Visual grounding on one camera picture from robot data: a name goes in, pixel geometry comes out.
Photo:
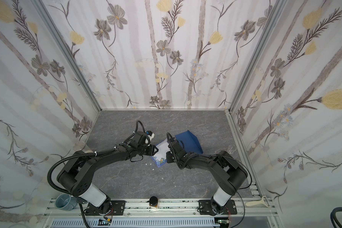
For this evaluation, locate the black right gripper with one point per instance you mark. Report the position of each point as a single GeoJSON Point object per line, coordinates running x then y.
{"type": "Point", "coordinates": [173, 152]}

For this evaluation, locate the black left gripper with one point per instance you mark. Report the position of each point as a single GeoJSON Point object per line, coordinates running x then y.
{"type": "Point", "coordinates": [147, 149]}

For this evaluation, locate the dark blue envelope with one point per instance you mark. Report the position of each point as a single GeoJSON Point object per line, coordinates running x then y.
{"type": "Point", "coordinates": [189, 142]}

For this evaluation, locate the white letter with blue border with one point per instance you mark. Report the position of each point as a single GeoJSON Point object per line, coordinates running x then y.
{"type": "Point", "coordinates": [160, 157]}

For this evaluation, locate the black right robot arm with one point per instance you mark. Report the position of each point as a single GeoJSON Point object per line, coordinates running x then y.
{"type": "Point", "coordinates": [229, 173]}

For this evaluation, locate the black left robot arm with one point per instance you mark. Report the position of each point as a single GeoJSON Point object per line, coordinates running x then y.
{"type": "Point", "coordinates": [73, 175]}

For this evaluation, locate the clear glass cup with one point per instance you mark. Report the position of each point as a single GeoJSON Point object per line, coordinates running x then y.
{"type": "Point", "coordinates": [232, 149]}

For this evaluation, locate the glass jar with cork lid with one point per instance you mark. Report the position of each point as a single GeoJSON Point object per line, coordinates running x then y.
{"type": "Point", "coordinates": [81, 146]}

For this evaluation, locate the teal cup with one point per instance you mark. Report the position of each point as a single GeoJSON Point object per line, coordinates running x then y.
{"type": "Point", "coordinates": [65, 202]}

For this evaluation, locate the cream plastic peeler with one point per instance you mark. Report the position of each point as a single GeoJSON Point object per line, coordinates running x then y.
{"type": "Point", "coordinates": [263, 201]}

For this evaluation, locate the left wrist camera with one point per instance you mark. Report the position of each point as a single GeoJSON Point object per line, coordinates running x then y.
{"type": "Point", "coordinates": [150, 135]}

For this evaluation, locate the black cylinder on rail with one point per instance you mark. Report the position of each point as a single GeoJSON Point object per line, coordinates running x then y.
{"type": "Point", "coordinates": [153, 202]}

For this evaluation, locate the aluminium mounting rail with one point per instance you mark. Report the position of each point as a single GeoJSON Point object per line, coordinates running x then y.
{"type": "Point", "coordinates": [138, 208]}

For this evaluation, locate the white perforated cable duct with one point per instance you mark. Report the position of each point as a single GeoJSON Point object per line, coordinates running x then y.
{"type": "Point", "coordinates": [153, 223]}

